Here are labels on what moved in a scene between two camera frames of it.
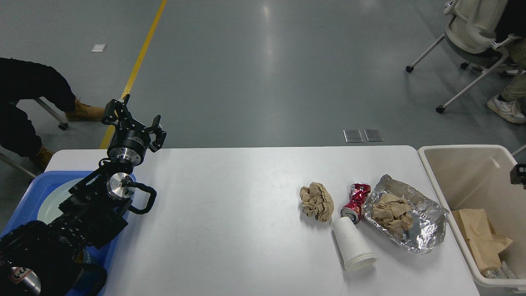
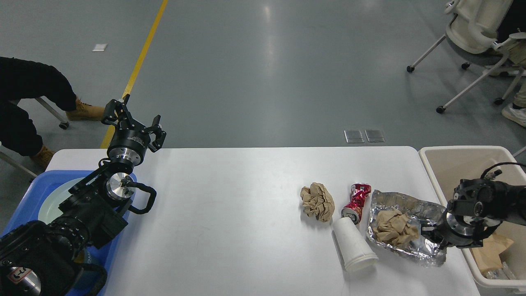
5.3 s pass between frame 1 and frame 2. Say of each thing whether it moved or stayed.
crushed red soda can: stayed
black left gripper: stayed
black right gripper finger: moved
